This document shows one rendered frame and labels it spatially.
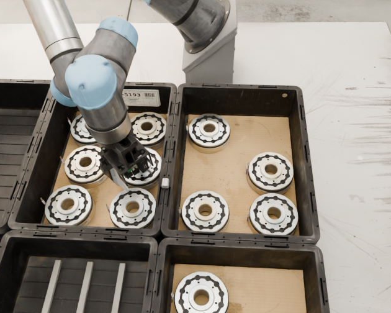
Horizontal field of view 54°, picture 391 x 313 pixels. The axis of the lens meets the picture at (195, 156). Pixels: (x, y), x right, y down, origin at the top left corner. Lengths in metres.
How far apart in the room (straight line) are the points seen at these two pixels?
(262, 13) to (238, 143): 1.87
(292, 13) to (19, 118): 2.06
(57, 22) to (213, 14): 0.49
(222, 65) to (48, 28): 0.54
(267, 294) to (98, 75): 0.52
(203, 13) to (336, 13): 1.81
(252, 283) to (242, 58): 0.81
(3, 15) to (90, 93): 2.52
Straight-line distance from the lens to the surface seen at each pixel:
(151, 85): 0.97
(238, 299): 0.81
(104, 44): 0.69
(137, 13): 2.81
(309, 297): 0.80
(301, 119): 0.93
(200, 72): 1.20
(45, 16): 0.83
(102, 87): 0.61
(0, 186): 1.03
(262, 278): 0.83
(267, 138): 0.99
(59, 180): 0.98
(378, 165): 1.18
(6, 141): 1.10
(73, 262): 0.88
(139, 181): 0.89
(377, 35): 1.57
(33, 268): 0.90
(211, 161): 0.94
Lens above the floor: 1.62
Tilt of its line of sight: 56 degrees down
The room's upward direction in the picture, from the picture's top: 3 degrees counter-clockwise
